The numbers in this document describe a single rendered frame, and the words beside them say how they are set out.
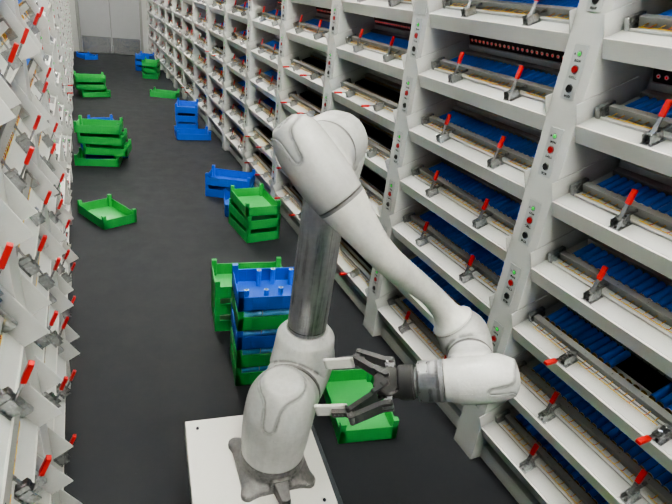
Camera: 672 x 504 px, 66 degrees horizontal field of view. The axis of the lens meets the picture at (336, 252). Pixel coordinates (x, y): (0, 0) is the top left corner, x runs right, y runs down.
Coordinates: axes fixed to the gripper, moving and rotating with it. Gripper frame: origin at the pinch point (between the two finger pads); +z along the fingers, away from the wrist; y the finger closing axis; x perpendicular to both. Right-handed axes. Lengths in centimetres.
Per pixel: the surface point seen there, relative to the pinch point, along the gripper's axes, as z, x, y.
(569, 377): -56, 21, -18
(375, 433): -1, 57, -31
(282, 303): 27, 19, -56
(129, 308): 106, 35, -82
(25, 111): 73, -61, -42
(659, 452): -69, 21, 3
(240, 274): 45, 15, -70
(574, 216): -60, -16, -35
